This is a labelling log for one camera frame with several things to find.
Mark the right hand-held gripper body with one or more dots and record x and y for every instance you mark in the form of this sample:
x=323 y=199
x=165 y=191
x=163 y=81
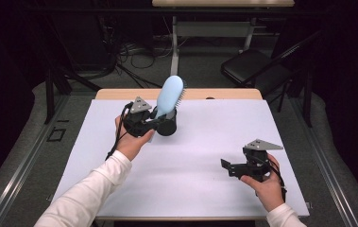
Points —
x=257 y=165

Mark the wooden table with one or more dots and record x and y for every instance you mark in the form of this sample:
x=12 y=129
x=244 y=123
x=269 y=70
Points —
x=120 y=94

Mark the black mesh cup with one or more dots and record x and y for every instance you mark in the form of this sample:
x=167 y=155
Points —
x=167 y=130

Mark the black folding chair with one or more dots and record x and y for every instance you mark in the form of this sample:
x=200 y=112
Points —
x=246 y=64

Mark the white table mat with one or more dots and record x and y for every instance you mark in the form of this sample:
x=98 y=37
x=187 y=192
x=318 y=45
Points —
x=198 y=164

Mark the black metal stand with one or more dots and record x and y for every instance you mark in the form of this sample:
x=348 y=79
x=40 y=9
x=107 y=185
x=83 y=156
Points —
x=49 y=94
x=308 y=101

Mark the metal floor rail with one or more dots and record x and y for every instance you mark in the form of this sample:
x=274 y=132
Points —
x=326 y=170
x=25 y=170

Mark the person's right hand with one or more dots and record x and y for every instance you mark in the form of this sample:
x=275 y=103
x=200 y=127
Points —
x=269 y=190

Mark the light blue hairbrush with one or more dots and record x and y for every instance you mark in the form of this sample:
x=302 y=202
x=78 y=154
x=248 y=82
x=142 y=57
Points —
x=170 y=91

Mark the person's left hand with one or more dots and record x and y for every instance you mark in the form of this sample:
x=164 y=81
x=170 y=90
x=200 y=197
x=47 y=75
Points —
x=129 y=145

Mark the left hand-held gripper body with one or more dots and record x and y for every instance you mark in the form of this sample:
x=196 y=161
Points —
x=137 y=123

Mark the white background desk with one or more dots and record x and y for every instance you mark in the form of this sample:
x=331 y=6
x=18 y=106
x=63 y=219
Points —
x=214 y=29

